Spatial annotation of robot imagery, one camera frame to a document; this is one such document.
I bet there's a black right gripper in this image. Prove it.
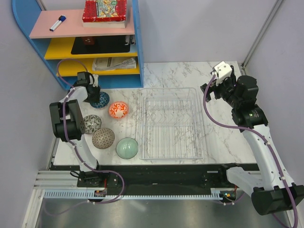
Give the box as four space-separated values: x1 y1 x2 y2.
200 75 241 108

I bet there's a blue triangle pattern bowl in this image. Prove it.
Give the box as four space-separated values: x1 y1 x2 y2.
90 92 110 109

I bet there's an orange floral bowl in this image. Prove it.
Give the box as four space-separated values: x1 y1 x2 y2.
108 101 129 119

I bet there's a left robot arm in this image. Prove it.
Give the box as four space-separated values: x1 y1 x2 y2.
49 72 104 187

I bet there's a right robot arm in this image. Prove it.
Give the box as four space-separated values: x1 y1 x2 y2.
200 75 304 217

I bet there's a folded newspaper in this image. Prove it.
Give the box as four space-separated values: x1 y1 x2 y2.
92 57 137 71

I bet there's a grey floral bowl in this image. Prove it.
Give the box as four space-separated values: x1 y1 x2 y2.
84 114 102 134

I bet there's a blue shelf unit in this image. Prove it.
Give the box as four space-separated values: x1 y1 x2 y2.
12 0 144 90

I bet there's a brown lattice bowl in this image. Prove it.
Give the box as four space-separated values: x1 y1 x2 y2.
92 128 115 149

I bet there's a dark red box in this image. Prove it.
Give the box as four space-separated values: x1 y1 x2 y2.
81 37 95 46

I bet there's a pale green bowl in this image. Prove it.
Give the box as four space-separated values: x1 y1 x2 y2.
116 138 138 159

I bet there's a red patterned book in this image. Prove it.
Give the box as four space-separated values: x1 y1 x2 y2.
82 0 127 29

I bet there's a blue white marker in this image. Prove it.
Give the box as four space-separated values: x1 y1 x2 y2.
49 15 66 31

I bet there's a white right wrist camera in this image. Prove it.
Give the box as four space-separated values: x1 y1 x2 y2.
210 61 232 85

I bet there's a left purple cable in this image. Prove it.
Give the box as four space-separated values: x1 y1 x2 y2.
44 58 126 217

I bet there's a white wire dish rack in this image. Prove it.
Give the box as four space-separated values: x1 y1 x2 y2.
140 87 204 160

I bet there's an aluminium frame post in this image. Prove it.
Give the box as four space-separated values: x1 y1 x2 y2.
239 0 285 72

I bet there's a white slotted cable duct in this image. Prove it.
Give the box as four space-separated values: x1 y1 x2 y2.
43 189 223 200

